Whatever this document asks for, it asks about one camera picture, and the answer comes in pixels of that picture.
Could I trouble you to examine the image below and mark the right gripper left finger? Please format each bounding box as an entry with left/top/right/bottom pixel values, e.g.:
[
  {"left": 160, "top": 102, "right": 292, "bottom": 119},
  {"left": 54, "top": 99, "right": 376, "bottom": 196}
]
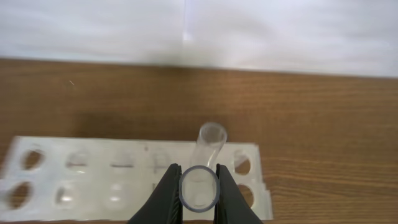
[{"left": 126, "top": 162, "right": 183, "bottom": 224}]

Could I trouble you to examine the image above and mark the white test tube rack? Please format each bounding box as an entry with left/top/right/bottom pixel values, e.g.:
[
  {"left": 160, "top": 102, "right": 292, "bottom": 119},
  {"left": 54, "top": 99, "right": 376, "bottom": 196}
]
[{"left": 0, "top": 135, "right": 275, "bottom": 223}]

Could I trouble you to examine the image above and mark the clear test tube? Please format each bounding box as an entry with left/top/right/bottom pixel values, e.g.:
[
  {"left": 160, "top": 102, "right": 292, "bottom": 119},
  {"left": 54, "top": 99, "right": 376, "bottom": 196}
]
[
  {"left": 177, "top": 164, "right": 221, "bottom": 214},
  {"left": 190, "top": 121, "right": 229, "bottom": 170}
]

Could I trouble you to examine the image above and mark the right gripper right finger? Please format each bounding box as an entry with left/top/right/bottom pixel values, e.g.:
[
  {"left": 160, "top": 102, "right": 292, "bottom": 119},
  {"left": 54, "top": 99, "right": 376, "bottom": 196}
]
[{"left": 213, "top": 163, "right": 264, "bottom": 224}]

